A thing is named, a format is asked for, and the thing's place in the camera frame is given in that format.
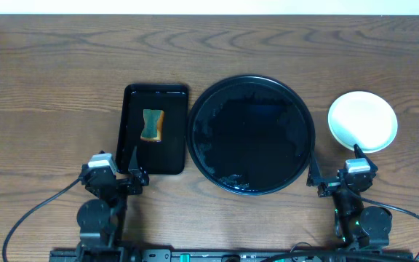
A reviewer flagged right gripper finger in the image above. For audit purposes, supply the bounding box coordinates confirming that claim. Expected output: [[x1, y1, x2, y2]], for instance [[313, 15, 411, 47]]
[[306, 151, 322, 186], [354, 144, 368, 159]]

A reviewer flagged light blue plate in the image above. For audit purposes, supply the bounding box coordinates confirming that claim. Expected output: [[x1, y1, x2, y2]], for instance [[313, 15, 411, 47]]
[[327, 91, 399, 153]]

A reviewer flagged orange green scrub sponge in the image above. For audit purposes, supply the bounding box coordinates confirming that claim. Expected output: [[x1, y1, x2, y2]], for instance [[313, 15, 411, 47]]
[[140, 109, 164, 142]]

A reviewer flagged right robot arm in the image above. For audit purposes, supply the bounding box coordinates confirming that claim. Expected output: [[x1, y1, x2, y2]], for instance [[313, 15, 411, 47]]
[[306, 144, 392, 252]]

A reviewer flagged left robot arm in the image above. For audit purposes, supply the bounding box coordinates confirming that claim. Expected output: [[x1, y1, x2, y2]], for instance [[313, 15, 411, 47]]
[[76, 149, 149, 262]]

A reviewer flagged black rectangular tray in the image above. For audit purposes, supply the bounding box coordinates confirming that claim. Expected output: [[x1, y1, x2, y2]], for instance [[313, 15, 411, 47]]
[[116, 84, 188, 175]]

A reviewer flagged round black serving tray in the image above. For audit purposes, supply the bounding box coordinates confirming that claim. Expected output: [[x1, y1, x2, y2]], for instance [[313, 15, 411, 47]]
[[186, 75, 316, 196]]

